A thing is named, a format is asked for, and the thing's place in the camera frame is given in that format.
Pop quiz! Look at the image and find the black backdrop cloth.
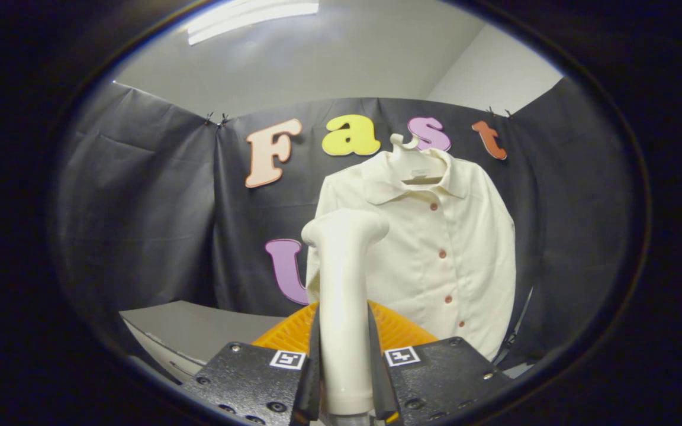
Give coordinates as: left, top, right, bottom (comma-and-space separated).
57, 77, 632, 370

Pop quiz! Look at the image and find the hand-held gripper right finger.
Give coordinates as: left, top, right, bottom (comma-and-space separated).
366, 300, 513, 425

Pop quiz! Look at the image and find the cream button-up shirt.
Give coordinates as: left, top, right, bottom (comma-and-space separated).
305, 148, 517, 362

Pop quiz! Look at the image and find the grey cabinet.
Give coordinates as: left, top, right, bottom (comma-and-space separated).
119, 301, 285, 385

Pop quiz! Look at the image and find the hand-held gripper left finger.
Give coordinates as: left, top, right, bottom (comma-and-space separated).
181, 302, 322, 426

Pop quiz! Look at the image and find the ceiling light panel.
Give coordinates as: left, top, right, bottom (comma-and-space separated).
186, 0, 320, 46

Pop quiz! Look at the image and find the white garment steamer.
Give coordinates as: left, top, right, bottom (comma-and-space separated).
301, 208, 390, 426

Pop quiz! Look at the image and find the thin white pole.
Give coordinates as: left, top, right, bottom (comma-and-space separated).
495, 287, 534, 364

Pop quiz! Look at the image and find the white plastic hanger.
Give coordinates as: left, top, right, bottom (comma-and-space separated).
390, 134, 445, 184

